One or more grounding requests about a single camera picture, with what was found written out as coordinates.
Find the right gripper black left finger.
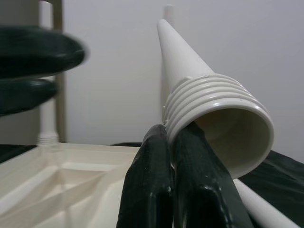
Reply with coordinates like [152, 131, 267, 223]
[115, 123, 176, 228]

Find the black table cloth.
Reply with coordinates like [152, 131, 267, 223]
[0, 142, 304, 221]

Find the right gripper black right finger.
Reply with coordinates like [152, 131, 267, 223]
[172, 123, 250, 228]

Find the white plastic table top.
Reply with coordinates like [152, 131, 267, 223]
[0, 141, 143, 228]

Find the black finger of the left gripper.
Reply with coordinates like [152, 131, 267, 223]
[0, 25, 91, 79]
[0, 79, 59, 117]

